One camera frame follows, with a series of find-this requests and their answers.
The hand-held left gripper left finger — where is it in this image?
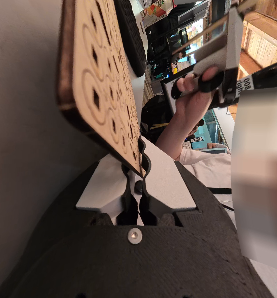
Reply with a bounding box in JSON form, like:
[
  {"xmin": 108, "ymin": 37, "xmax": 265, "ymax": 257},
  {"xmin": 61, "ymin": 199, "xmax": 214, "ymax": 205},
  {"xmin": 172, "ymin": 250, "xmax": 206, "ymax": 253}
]
[{"xmin": 76, "ymin": 154, "xmax": 139, "ymax": 226}]

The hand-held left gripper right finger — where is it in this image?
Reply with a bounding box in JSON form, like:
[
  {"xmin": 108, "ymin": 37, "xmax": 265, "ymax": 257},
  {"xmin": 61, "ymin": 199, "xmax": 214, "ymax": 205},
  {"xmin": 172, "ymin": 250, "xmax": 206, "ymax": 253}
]
[{"xmin": 138, "ymin": 136, "xmax": 197, "ymax": 226}]

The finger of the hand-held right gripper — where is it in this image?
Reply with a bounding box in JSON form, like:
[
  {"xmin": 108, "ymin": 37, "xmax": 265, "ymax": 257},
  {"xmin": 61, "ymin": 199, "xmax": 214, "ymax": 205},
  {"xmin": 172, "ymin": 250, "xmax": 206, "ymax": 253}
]
[
  {"xmin": 186, "ymin": 31, "xmax": 227, "ymax": 66},
  {"xmin": 225, "ymin": 7, "xmax": 244, "ymax": 70}
]

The thin wooden stick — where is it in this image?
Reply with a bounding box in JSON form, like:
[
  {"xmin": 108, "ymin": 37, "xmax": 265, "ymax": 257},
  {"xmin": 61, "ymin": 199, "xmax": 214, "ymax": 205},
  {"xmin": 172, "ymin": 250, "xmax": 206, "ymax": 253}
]
[{"xmin": 171, "ymin": 0, "xmax": 258, "ymax": 57}]

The laser-cut wooden parts sheet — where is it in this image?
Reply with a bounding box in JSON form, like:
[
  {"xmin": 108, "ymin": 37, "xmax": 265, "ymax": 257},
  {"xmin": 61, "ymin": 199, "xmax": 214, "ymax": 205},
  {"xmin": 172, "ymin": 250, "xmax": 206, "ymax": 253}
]
[{"xmin": 56, "ymin": 0, "xmax": 146, "ymax": 178}]

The person's right hand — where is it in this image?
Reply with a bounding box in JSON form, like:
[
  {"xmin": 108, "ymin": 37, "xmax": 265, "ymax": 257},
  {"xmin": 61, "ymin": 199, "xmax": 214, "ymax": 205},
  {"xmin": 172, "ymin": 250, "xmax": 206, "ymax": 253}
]
[{"xmin": 175, "ymin": 67, "xmax": 220, "ymax": 127}]

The person's white shirt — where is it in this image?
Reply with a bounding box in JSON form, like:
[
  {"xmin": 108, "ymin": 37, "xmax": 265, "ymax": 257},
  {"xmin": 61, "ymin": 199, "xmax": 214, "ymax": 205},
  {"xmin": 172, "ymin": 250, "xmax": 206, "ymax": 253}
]
[{"xmin": 179, "ymin": 149, "xmax": 277, "ymax": 298}]

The orange juice carton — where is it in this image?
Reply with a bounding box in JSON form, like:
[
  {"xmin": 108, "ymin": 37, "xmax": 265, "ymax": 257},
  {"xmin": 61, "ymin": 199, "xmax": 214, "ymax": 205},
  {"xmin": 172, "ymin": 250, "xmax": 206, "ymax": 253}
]
[{"xmin": 140, "ymin": 0, "xmax": 174, "ymax": 28}]

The black backpack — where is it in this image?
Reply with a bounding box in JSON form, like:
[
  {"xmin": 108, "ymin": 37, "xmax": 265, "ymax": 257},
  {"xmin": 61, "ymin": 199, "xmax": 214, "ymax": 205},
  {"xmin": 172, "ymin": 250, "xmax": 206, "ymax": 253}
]
[{"xmin": 141, "ymin": 94, "xmax": 176, "ymax": 145}]

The black ribbed wrist pad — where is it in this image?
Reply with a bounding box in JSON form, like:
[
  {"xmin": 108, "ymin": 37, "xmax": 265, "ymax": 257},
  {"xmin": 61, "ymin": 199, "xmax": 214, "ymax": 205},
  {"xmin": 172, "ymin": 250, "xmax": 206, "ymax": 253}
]
[{"xmin": 114, "ymin": 0, "xmax": 148, "ymax": 78}]

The black shoulder strap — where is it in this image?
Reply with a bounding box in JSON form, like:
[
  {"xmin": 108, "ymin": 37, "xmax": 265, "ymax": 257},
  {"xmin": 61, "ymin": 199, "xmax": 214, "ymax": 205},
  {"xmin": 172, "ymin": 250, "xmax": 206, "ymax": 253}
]
[{"xmin": 208, "ymin": 187, "xmax": 232, "ymax": 195}]

